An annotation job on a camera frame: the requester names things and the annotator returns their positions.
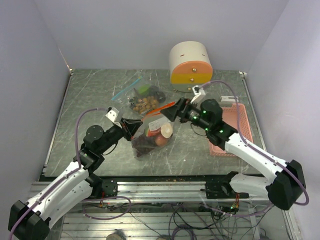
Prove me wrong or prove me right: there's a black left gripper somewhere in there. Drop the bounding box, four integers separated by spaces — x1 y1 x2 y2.
97 116 143 154

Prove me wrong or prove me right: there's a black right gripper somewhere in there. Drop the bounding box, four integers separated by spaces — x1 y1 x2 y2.
160 97 211 132

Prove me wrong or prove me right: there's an orange zip top bag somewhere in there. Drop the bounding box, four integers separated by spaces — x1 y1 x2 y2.
131 102 175 159

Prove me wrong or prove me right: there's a pink perforated plastic basket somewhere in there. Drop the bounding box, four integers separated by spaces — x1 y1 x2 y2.
208 102 253 158

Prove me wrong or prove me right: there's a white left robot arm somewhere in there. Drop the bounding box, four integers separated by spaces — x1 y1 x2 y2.
8 118 143 240

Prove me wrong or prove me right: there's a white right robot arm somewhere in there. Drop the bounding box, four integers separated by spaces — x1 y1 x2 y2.
160 98 306 211

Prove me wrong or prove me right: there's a fake brown longan bunch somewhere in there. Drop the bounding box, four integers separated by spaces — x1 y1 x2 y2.
132 96 159 114

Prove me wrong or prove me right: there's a fake brown round fruit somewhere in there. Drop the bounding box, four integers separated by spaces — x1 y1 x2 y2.
154 134 169 147

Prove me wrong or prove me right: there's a blue zip top bag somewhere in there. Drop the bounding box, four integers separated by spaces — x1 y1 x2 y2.
111 77 167 116

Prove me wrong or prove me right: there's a fake green vegetable piece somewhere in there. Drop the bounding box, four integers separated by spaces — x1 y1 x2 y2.
137 84 151 96

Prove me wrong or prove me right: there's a round mini drawer cabinet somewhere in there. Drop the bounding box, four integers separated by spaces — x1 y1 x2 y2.
169 41 214 93

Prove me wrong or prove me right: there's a small white plastic clip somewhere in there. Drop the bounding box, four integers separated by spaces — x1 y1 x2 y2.
220 95 238 104

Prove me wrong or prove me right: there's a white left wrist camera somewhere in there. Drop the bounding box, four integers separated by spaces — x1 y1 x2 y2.
105 107 123 126

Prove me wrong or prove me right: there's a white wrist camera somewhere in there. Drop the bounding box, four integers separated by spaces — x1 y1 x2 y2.
105 107 123 126
190 85 206 104

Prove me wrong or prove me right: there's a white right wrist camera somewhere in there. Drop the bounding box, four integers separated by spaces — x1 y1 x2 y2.
190 85 206 104

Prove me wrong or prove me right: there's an aluminium rail frame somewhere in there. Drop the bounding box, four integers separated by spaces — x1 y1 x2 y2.
44 175 302 240

